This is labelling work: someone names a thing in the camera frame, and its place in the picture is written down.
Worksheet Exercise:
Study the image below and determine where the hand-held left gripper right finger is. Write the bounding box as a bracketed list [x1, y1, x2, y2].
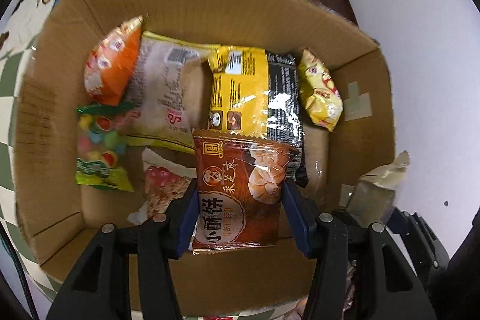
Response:
[282, 178, 437, 320]

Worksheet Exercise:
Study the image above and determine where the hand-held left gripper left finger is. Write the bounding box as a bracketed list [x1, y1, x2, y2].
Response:
[46, 179, 199, 320]

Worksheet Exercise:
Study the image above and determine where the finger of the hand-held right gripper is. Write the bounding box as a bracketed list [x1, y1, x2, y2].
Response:
[388, 208, 451, 270]

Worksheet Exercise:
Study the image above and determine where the white oat cookie packet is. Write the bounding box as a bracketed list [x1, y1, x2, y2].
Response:
[127, 148, 197, 225]

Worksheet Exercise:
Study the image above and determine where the brown pastry packet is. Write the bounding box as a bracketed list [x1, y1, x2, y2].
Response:
[191, 129, 301, 256]

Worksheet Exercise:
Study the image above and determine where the green candy ball packet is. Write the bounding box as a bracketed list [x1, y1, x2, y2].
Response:
[75, 102, 137, 193]

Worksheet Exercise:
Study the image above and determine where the clear beige bread packet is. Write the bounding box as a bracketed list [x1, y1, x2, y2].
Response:
[124, 31, 222, 152]

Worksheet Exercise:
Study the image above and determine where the yellow panda snack packet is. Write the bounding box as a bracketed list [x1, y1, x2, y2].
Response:
[298, 48, 344, 132]

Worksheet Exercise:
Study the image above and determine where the yellow and black snack packet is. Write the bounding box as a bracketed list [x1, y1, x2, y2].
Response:
[207, 46, 308, 187]

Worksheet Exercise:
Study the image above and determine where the orange panda snack packet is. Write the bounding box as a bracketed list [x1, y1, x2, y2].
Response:
[83, 16, 145, 106]

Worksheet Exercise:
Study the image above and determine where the blue printed cardboard box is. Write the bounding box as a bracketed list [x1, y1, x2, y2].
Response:
[13, 0, 411, 317]

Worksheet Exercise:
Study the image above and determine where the green checked blanket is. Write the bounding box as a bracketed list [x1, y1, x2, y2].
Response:
[0, 43, 64, 302]

